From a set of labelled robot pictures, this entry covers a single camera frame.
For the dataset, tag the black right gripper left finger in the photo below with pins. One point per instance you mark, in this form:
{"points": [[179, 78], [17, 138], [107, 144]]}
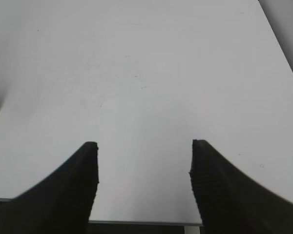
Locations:
{"points": [[59, 204]]}

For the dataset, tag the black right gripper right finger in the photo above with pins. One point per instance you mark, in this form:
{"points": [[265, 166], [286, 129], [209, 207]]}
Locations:
{"points": [[230, 202]]}

